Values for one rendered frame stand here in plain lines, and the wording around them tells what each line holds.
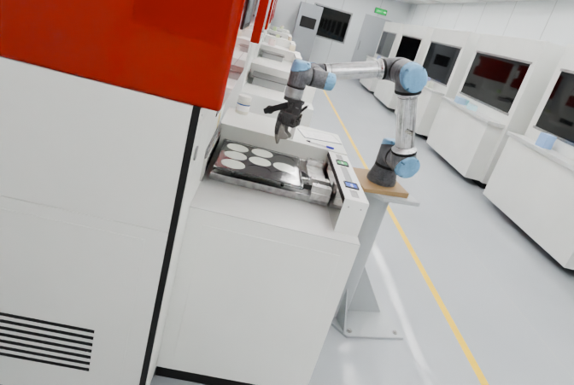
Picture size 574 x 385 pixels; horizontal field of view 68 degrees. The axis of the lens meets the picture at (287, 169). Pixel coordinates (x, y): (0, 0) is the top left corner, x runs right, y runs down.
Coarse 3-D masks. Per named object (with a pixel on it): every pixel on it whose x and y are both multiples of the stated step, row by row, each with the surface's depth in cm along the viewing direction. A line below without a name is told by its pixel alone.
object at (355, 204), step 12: (336, 156) 201; (336, 168) 185; (348, 168) 189; (348, 180) 176; (348, 192) 162; (360, 192) 165; (348, 204) 156; (360, 204) 156; (348, 216) 158; (360, 216) 158; (336, 228) 160; (348, 228) 160
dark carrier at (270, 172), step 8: (224, 144) 194; (240, 144) 200; (224, 152) 185; (240, 152) 190; (248, 152) 192; (272, 152) 202; (240, 160) 180; (248, 160) 182; (272, 160) 191; (280, 160) 194; (288, 160) 197; (296, 160) 199; (232, 168) 170; (248, 168) 174; (256, 168) 177; (264, 168) 179; (272, 168) 182; (296, 168) 190; (264, 176) 171; (272, 176) 173; (280, 176) 176; (288, 176) 178; (296, 176) 181; (296, 184) 172
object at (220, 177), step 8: (216, 176) 174; (224, 176) 174; (232, 176) 176; (240, 184) 176; (248, 184) 176; (256, 184) 176; (264, 184) 176; (272, 192) 177; (280, 192) 177; (288, 192) 177; (296, 192) 178; (304, 200) 178; (312, 200) 179
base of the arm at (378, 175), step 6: (372, 168) 219; (378, 168) 216; (384, 168) 214; (390, 168) 214; (372, 174) 218; (378, 174) 216; (384, 174) 215; (390, 174) 215; (372, 180) 217; (378, 180) 215; (384, 180) 215; (390, 180) 216; (384, 186) 216; (390, 186) 217
